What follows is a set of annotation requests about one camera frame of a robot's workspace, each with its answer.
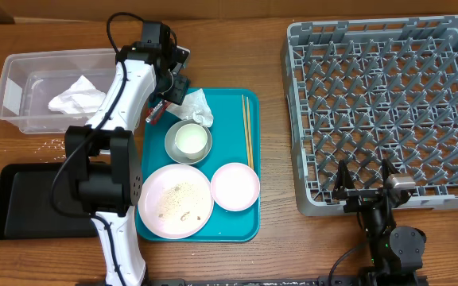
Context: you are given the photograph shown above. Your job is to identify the grey dishwasher rack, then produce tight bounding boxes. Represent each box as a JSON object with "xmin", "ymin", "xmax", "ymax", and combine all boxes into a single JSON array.
[{"xmin": 281, "ymin": 15, "xmax": 458, "ymax": 216}]

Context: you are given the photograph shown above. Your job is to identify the clear plastic bin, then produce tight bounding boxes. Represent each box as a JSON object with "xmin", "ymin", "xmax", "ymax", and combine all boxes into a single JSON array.
[{"xmin": 0, "ymin": 48, "xmax": 115, "ymax": 134}]

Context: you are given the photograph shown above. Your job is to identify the scattered rice grains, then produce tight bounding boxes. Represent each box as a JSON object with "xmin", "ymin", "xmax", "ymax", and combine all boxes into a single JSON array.
[{"xmin": 33, "ymin": 138, "xmax": 66, "ymax": 163}]

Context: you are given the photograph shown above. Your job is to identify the black plastic tray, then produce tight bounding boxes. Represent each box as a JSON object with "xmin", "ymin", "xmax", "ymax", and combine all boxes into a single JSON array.
[{"xmin": 0, "ymin": 163, "xmax": 97, "ymax": 240}]

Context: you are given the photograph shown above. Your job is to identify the wooden chopstick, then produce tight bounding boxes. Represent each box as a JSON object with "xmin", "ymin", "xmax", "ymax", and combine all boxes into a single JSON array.
[
  {"xmin": 242, "ymin": 95, "xmax": 253, "ymax": 168},
  {"xmin": 246, "ymin": 98, "xmax": 254, "ymax": 169}
]

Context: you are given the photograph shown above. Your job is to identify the red snack wrapper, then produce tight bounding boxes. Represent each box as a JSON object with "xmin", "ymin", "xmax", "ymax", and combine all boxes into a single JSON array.
[{"xmin": 146, "ymin": 99, "xmax": 171, "ymax": 126}]

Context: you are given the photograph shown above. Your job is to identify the teal serving tray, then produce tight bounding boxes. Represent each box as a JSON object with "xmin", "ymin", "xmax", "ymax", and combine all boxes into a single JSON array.
[{"xmin": 142, "ymin": 88, "xmax": 261, "ymax": 242}]

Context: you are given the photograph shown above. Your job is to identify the white cup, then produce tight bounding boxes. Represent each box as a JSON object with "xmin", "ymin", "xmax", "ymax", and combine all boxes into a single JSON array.
[{"xmin": 174, "ymin": 123, "xmax": 208, "ymax": 160}]

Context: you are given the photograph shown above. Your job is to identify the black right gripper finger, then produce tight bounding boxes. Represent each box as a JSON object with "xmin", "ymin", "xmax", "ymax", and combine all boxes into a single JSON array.
[
  {"xmin": 334, "ymin": 160, "xmax": 355, "ymax": 191},
  {"xmin": 382, "ymin": 159, "xmax": 398, "ymax": 189}
]

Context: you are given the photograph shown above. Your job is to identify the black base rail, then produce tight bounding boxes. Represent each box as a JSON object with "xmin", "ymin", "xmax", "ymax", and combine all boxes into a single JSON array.
[{"xmin": 76, "ymin": 276, "xmax": 429, "ymax": 286}]

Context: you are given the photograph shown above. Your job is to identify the right wooden chopstick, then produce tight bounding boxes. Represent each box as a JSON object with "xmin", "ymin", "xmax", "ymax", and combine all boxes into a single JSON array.
[{"xmin": 246, "ymin": 98, "xmax": 254, "ymax": 169}]

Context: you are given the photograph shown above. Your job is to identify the large pink plate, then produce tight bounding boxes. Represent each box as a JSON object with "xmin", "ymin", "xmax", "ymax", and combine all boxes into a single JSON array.
[{"xmin": 138, "ymin": 164, "xmax": 214, "ymax": 240}]

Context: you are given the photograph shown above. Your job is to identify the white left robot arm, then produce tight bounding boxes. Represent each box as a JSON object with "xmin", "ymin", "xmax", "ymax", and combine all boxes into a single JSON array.
[{"xmin": 49, "ymin": 20, "xmax": 190, "ymax": 285}]

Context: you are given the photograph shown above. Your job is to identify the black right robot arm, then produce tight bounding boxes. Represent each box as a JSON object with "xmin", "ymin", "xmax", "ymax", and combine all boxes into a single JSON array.
[{"xmin": 327, "ymin": 159, "xmax": 428, "ymax": 285}]

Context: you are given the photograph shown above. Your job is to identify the left wooden chopstick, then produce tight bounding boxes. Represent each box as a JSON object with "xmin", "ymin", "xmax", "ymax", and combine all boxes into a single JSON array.
[{"xmin": 242, "ymin": 95, "xmax": 253, "ymax": 168}]

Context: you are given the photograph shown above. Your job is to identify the small pink plate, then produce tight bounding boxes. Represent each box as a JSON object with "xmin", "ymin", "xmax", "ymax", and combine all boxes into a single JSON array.
[{"xmin": 211, "ymin": 163, "xmax": 260, "ymax": 212}]

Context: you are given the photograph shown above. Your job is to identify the white napkin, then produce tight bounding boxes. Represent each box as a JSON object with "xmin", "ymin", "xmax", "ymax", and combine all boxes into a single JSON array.
[
  {"xmin": 48, "ymin": 75, "xmax": 106, "ymax": 114},
  {"xmin": 166, "ymin": 89, "xmax": 214, "ymax": 127}
]

